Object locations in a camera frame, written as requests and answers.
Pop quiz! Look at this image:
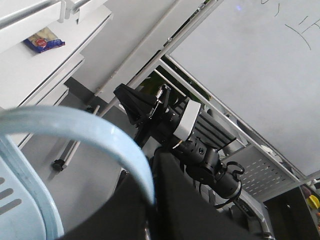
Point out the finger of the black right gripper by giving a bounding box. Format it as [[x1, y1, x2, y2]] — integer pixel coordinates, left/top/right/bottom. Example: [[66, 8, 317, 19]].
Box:
[[113, 83, 160, 125]]

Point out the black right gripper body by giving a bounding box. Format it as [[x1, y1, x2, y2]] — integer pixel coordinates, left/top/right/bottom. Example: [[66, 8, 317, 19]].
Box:
[[134, 84, 189, 148]]

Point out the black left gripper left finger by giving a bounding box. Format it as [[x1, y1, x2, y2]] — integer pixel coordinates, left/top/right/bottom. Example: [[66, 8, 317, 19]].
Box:
[[61, 174, 147, 240]]

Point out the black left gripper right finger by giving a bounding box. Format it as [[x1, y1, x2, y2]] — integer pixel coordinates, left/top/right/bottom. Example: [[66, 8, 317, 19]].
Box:
[[153, 151, 260, 240]]

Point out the light blue plastic basket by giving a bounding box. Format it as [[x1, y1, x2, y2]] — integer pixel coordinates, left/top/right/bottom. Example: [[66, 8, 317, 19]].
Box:
[[0, 106, 155, 240]]

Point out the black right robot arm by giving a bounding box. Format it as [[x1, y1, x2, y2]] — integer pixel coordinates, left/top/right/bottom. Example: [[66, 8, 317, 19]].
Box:
[[114, 83, 274, 240]]

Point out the blue chips bag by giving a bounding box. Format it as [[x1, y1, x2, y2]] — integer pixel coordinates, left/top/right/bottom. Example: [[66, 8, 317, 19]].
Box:
[[23, 27, 65, 54]]

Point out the white store shelf unit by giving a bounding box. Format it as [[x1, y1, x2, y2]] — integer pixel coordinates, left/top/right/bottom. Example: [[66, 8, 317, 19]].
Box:
[[0, 0, 113, 151]]

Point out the whiteboard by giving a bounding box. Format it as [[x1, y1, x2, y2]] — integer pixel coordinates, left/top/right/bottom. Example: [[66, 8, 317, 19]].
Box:
[[170, 0, 320, 178]]

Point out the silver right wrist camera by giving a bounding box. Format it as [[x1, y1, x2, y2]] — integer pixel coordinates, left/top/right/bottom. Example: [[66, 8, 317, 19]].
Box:
[[172, 98, 237, 150]]

